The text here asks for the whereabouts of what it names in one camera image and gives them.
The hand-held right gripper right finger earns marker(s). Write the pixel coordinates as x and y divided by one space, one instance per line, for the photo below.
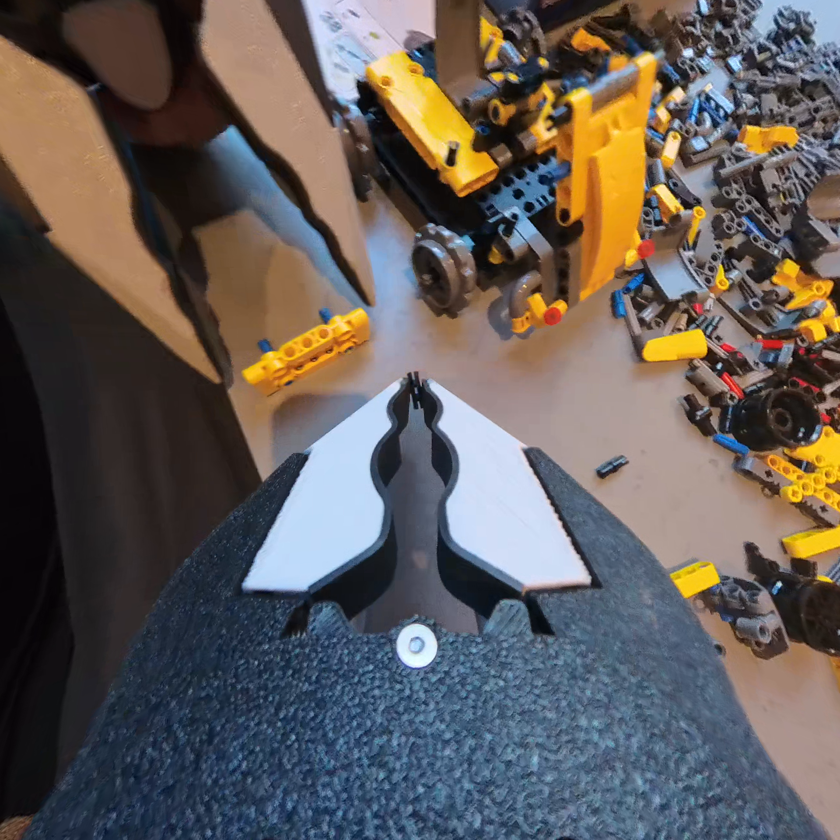
512 525

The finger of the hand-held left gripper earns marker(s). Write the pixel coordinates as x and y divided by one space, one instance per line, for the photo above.
85 216
295 131

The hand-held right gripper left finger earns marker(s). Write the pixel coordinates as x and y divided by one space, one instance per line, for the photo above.
315 525

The black connector pin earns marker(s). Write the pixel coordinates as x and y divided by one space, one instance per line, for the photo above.
611 466
413 390

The yellow brick panel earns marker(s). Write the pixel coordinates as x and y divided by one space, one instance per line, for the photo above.
308 351

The grey desk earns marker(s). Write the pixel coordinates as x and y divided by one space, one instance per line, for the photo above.
525 407

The instruction booklet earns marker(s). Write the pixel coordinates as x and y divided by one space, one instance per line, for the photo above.
348 39

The yellow brick toy vehicle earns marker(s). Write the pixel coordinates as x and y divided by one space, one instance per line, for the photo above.
426 118

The person's leg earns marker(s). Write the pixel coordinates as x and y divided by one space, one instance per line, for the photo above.
151 492

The yellow short beam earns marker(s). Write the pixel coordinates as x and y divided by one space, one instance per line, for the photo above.
694 579

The person's dark jacket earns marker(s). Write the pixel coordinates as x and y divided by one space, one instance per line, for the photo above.
26 525

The pile of loose toy bricks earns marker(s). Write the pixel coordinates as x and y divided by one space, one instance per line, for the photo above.
754 197

